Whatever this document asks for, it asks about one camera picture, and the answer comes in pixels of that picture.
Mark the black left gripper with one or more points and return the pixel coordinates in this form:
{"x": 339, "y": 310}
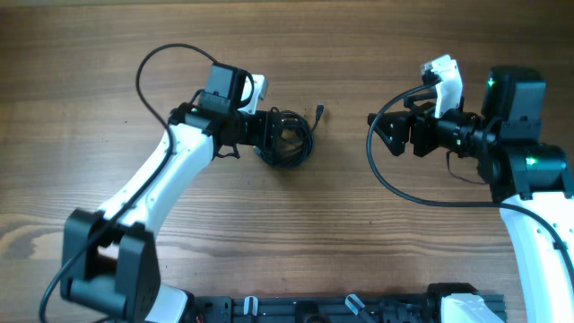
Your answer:
{"x": 259, "y": 134}

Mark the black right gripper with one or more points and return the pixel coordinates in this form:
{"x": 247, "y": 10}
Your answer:
{"x": 421, "y": 119}

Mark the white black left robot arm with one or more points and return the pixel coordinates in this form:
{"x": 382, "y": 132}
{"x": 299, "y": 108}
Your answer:
{"x": 110, "y": 262}

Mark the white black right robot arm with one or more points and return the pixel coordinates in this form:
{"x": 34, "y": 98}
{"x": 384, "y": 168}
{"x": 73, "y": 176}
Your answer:
{"x": 531, "y": 183}

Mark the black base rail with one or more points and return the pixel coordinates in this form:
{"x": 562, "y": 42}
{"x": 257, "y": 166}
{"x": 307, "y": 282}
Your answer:
{"x": 394, "y": 308}

